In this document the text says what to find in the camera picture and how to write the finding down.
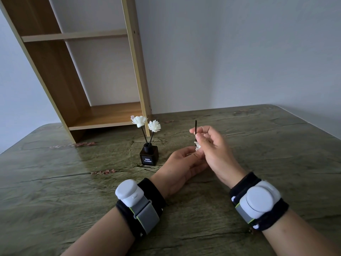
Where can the person's left hand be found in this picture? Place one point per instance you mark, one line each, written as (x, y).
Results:
(174, 170)

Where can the person's right hand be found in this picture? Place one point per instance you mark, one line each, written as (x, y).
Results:
(219, 159)

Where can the person's right thumb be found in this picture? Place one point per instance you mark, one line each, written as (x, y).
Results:
(203, 146)

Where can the person's left thumb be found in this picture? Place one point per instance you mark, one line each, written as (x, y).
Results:
(185, 150)

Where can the white flower reed stick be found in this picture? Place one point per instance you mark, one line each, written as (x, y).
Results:
(195, 126)
(154, 126)
(139, 121)

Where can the person's right forearm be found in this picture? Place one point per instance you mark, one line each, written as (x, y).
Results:
(298, 237)

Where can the person's left forearm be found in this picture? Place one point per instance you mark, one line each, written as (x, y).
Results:
(104, 237)

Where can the black square diffuser bottle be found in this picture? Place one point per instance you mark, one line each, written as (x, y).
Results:
(149, 156)

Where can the black wristband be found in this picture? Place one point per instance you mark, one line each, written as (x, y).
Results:
(245, 182)
(153, 194)

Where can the wooden shelf unit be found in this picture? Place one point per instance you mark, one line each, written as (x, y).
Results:
(50, 66)

